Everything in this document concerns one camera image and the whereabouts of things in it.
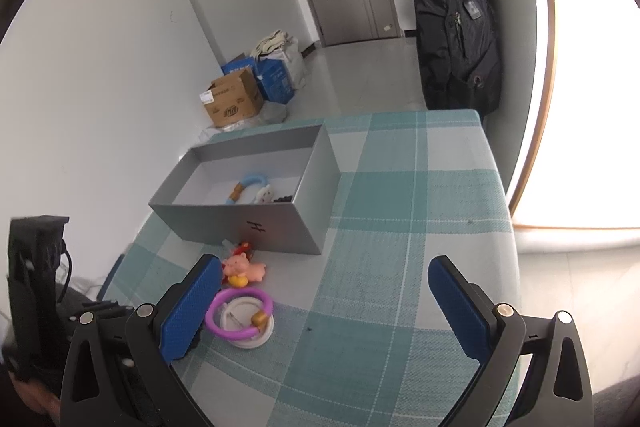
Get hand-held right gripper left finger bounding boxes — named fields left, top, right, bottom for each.
left=59, top=253, right=223, bottom=427

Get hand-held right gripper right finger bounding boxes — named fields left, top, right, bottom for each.
left=428, top=255, right=594, bottom=427

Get blue cardboard box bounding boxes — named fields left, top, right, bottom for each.
left=255, top=58, right=296, bottom=104
left=221, top=53, right=257, bottom=76

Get black cable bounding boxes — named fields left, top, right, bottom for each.
left=59, top=239, right=75, bottom=288

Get grey cardboard box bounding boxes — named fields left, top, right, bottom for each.
left=148, top=123, right=342, bottom=256

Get green checked tablecloth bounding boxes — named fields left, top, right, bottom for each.
left=97, top=109, right=521, bottom=427

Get black backpack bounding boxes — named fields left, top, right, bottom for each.
left=409, top=0, right=503, bottom=116

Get pink pig toy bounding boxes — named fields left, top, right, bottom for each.
left=221, top=254, right=267, bottom=288

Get beige cloth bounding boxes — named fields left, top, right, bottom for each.
left=250, top=29, right=293, bottom=59

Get person's left hand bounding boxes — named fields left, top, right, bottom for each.
left=12, top=379, right=63, bottom=416

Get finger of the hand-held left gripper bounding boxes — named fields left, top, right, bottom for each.
left=80, top=300, right=137, bottom=322

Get blue and white bracelet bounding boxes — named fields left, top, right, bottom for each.
left=225, top=174, right=277, bottom=206

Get white plastic bag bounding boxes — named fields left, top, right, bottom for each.
left=260, top=38, right=308, bottom=90

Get wooden window frame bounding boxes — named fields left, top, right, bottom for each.
left=507, top=0, right=557, bottom=212

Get brown cardboard box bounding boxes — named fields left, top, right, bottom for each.
left=199, top=67, right=265, bottom=128

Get purple ring bracelet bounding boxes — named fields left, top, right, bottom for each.
left=205, top=287, right=273, bottom=340

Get crumpled clear plastic bags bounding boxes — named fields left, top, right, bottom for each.
left=200, top=102, right=291, bottom=142

